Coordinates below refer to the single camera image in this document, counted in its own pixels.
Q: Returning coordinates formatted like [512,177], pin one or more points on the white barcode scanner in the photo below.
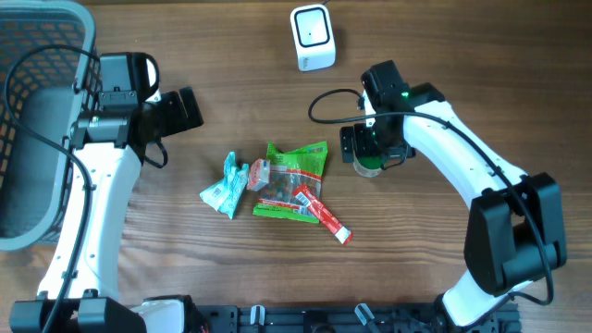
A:
[313,37]

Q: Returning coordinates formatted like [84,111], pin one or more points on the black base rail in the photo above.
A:
[408,317]

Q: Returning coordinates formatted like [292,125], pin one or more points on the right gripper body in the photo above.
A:
[372,141]

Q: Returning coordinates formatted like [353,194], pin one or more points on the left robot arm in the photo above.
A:
[107,150]

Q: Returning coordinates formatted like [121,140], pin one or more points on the green snack bag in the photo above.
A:
[288,171]

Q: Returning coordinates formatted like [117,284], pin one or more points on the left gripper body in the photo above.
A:
[169,115]

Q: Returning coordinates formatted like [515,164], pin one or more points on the red stick sachet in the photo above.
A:
[306,197]

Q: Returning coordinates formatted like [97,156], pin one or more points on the teal snack packet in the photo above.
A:
[224,196]

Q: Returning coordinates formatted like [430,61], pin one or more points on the green lid spice jar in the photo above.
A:
[368,166]

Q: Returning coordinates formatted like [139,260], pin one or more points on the grey plastic mesh basket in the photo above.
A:
[46,82]

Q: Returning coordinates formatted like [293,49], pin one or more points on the small red white packet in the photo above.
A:
[259,175]

